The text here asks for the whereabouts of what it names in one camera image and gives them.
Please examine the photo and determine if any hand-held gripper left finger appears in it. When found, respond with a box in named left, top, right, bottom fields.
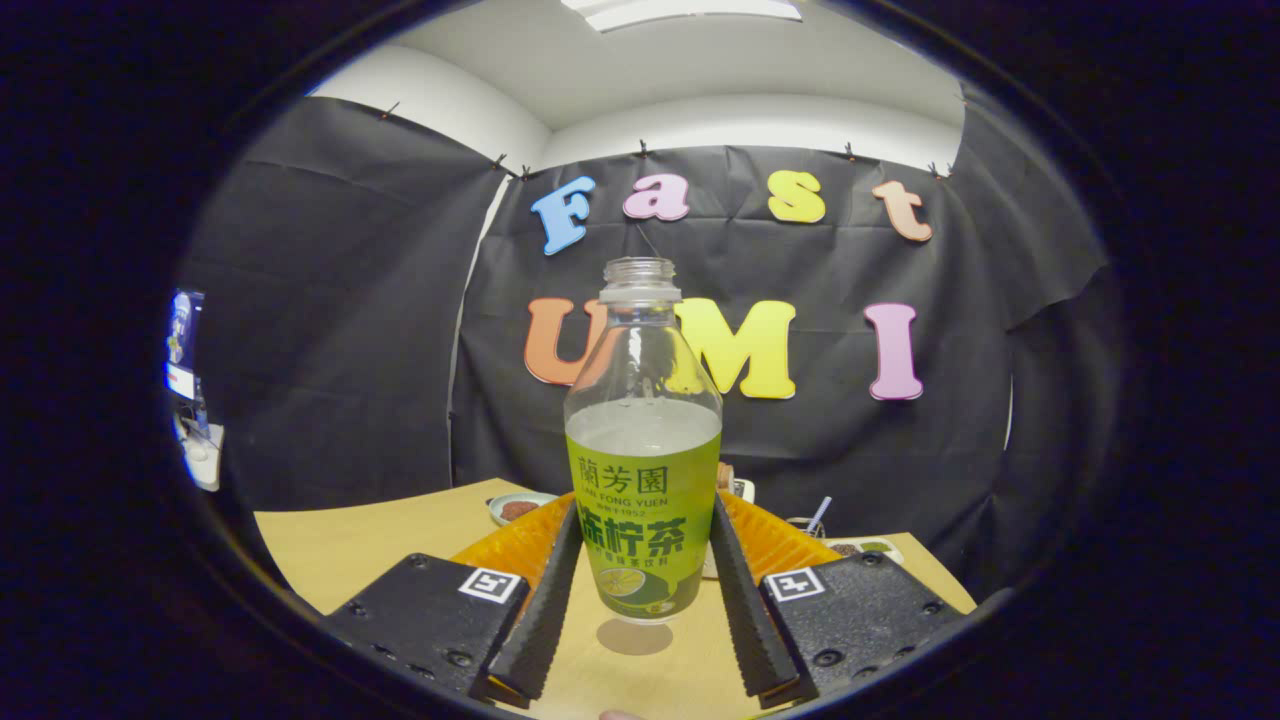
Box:
left=320, top=490, right=584, bottom=709

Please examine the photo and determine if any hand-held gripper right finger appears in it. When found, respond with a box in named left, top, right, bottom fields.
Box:
left=708, top=490, right=966, bottom=709

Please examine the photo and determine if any round brown coaster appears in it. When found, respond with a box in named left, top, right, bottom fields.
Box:
left=596, top=617, right=674, bottom=657

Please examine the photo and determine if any clear juice bottle green label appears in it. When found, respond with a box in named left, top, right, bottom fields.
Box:
left=563, top=256, right=724, bottom=625

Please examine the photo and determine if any green plate with red food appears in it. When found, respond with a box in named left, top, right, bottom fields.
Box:
left=487, top=491, right=559, bottom=528

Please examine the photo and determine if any white divided dish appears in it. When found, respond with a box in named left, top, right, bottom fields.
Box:
left=825, top=536, right=906, bottom=566

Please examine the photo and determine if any wooden table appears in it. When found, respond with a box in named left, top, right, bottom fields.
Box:
left=253, top=478, right=978, bottom=720

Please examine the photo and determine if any black backdrop cloth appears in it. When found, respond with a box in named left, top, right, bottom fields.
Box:
left=178, top=85, right=1116, bottom=601

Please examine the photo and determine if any white side desk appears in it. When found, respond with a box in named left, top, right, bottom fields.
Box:
left=175, top=415, right=226, bottom=493

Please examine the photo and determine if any computer monitor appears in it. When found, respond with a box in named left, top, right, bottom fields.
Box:
left=165, top=288, right=206, bottom=403

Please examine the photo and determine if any ceiling light panel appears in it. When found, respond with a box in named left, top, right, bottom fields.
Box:
left=560, top=0, right=804, bottom=33

